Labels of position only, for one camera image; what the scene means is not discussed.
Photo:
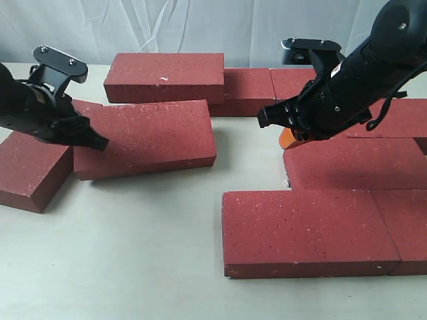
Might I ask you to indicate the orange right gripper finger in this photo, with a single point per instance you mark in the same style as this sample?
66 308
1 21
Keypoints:
290 139

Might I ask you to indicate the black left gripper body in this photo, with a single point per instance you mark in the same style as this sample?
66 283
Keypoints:
51 118

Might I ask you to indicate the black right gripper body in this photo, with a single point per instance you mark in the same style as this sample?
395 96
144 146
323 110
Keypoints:
335 101

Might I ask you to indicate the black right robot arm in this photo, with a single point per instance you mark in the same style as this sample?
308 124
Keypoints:
398 36

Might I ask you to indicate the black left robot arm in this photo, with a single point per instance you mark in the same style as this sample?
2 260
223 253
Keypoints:
12 101

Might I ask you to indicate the middle row red brick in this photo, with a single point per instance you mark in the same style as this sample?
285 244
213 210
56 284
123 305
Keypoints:
366 163

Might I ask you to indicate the right second row brick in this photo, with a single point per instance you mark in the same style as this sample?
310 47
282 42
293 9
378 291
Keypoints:
406 118

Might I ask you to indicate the white backdrop curtain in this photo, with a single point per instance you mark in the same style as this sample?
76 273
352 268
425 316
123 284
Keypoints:
248 33

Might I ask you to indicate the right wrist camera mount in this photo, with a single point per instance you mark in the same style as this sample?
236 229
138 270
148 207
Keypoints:
323 55

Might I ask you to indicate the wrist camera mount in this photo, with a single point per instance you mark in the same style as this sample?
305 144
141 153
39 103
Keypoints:
323 55
57 69

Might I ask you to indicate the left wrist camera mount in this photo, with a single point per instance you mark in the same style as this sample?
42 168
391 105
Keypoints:
57 69

